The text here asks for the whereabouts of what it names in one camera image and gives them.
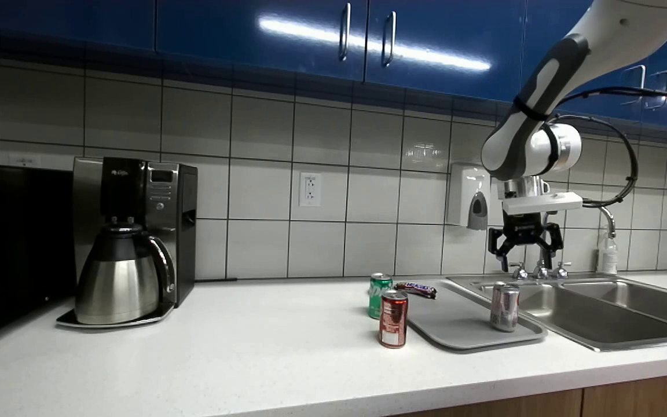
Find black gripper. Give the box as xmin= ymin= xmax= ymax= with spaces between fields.
xmin=488 ymin=214 xmax=568 ymax=276

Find silver soda can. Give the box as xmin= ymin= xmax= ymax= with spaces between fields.
xmin=488 ymin=281 xmax=520 ymax=335

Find red soda can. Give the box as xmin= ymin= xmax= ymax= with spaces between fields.
xmin=378 ymin=287 xmax=411 ymax=350

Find green soda can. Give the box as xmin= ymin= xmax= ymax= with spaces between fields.
xmin=366 ymin=272 xmax=393 ymax=323

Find grey plastic tray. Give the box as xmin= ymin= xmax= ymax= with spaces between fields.
xmin=389 ymin=277 xmax=548 ymax=355

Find chrome gooseneck faucet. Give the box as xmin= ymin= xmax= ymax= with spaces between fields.
xmin=533 ymin=202 xmax=621 ymax=281

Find clear soap bottle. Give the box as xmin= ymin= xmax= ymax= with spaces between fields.
xmin=594 ymin=230 xmax=621 ymax=277

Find purple snack wrapper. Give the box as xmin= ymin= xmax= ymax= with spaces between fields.
xmin=392 ymin=281 xmax=437 ymax=301

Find stainless steel double sink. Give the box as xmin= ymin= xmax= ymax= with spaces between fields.
xmin=455 ymin=273 xmax=667 ymax=355

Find wooden lower cabinet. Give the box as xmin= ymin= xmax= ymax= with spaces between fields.
xmin=393 ymin=368 xmax=667 ymax=417

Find black steel coffee maker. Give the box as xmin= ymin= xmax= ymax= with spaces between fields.
xmin=55 ymin=155 xmax=198 ymax=332

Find blue upper cabinets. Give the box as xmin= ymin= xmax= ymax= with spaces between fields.
xmin=0 ymin=0 xmax=667 ymax=145

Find steel coffee carafe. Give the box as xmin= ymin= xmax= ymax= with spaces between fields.
xmin=73 ymin=225 xmax=176 ymax=325

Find black microwave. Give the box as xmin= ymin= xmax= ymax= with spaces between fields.
xmin=0 ymin=160 xmax=79 ymax=346

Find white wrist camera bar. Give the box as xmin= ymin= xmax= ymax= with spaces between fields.
xmin=499 ymin=193 xmax=586 ymax=215

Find white wall soap dispenser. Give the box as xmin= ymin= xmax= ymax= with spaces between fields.
xmin=444 ymin=163 xmax=498 ymax=232

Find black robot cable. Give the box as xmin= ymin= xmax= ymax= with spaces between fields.
xmin=514 ymin=78 xmax=667 ymax=210

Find white wall outlet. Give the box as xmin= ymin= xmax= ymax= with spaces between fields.
xmin=299 ymin=169 xmax=324 ymax=208

